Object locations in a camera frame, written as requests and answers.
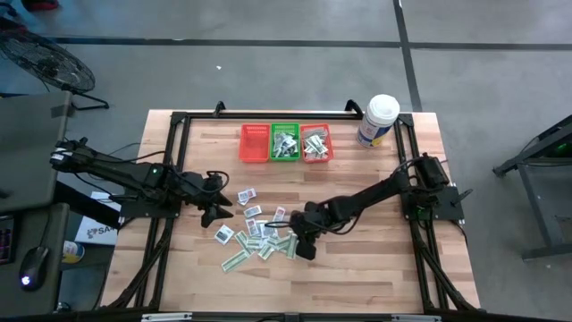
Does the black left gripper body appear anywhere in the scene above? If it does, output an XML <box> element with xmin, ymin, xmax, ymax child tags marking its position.
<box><xmin>181</xmin><ymin>171</ymin><xmax>234</xmax><ymax>211</ymax></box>

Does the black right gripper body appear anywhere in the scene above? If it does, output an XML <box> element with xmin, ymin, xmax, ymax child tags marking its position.
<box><xmin>289</xmin><ymin>201</ymin><xmax>334</xmax><ymax>242</ymax></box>

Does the orange plastic basket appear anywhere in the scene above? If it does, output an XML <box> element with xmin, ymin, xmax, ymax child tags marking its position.
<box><xmin>299</xmin><ymin>123</ymin><xmax>335</xmax><ymax>165</ymax></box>
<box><xmin>238</xmin><ymin>123</ymin><xmax>272</xmax><ymax>164</ymax></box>

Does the green plastic basket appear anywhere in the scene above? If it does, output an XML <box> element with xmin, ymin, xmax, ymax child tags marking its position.
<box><xmin>269</xmin><ymin>123</ymin><xmax>301</xmax><ymax>163</ymax></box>

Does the white printed box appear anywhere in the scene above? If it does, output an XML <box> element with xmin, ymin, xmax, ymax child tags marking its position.
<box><xmin>73</xmin><ymin>191</ymin><xmax>122</xmax><ymax>247</ymax></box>

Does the white wipes canister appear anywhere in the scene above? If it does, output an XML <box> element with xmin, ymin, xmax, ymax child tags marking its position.
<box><xmin>356</xmin><ymin>93</ymin><xmax>401</xmax><ymax>149</ymax></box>

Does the yellow blue can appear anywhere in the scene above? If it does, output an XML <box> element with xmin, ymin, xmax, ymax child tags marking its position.
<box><xmin>62</xmin><ymin>240</ymin><xmax>87</xmax><ymax>265</ymax></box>

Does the dark grey desk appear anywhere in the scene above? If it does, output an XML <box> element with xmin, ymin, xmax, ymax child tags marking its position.
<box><xmin>0</xmin><ymin>203</ymin><xmax>71</xmax><ymax>319</ymax></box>

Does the grey desk panel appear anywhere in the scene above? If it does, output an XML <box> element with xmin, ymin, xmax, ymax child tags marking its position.
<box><xmin>0</xmin><ymin>91</ymin><xmax>74</xmax><ymax>214</ymax></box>

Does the black computer mouse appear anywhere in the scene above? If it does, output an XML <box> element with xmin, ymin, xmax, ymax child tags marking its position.
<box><xmin>18</xmin><ymin>245</ymin><xmax>51</xmax><ymax>293</ymax></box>

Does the black floor fan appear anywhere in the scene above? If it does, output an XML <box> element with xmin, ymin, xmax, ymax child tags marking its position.
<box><xmin>0</xmin><ymin>28</ymin><xmax>110</xmax><ymax>111</ymax></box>

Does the black keyboard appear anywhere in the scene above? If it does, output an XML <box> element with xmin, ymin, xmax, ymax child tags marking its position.
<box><xmin>0</xmin><ymin>215</ymin><xmax>16</xmax><ymax>266</ymax></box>

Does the black metal cart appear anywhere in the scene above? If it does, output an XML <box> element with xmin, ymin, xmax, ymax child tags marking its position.
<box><xmin>492</xmin><ymin>114</ymin><xmax>572</xmax><ymax>261</ymax></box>

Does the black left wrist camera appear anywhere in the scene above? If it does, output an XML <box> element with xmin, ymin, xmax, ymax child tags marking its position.
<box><xmin>204</xmin><ymin>173</ymin><xmax>224</xmax><ymax>192</ymax></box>

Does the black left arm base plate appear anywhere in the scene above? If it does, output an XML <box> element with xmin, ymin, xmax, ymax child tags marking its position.
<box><xmin>119</xmin><ymin>196</ymin><xmax>182</xmax><ymax>221</ymax></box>

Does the black aluminium rig frame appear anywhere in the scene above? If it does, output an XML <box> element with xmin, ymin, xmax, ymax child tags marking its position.
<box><xmin>100</xmin><ymin>100</ymin><xmax>482</xmax><ymax>322</ymax></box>

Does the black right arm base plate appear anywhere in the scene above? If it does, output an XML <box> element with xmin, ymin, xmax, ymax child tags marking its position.
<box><xmin>400</xmin><ymin>185</ymin><xmax>475</xmax><ymax>223</ymax></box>

